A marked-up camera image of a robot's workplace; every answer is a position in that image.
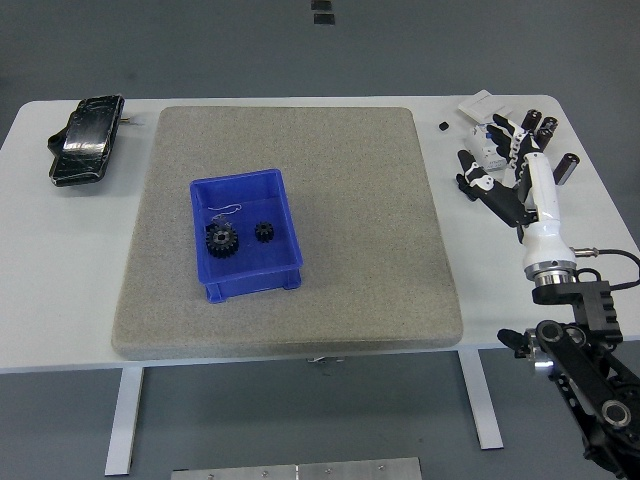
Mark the blue plastic box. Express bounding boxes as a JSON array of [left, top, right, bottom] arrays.
[[188, 168, 305, 304]]

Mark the white circuit breaker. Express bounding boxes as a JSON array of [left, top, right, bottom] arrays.
[[467, 122, 507, 172]]

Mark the large black gear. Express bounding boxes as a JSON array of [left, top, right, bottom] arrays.
[[203, 222, 240, 260]]

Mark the grey metal plate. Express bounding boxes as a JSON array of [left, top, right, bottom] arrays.
[[170, 456, 424, 480]]

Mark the white wall switch plate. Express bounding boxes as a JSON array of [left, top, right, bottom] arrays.
[[457, 89, 516, 124]]

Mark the black wrapped device case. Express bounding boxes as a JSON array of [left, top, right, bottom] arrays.
[[47, 93, 126, 189]]

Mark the white right table leg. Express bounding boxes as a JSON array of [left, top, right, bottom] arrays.
[[458, 348, 504, 450]]

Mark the white table leg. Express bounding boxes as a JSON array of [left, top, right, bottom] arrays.
[[103, 367, 146, 476], [458, 348, 504, 450]]

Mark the grey-brown foam mat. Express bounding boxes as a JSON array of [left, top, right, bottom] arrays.
[[110, 105, 465, 360]]

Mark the white left table leg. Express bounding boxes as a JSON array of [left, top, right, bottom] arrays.
[[103, 367, 146, 476]]

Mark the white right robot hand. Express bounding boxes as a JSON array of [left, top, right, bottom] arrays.
[[453, 112, 577, 275]]

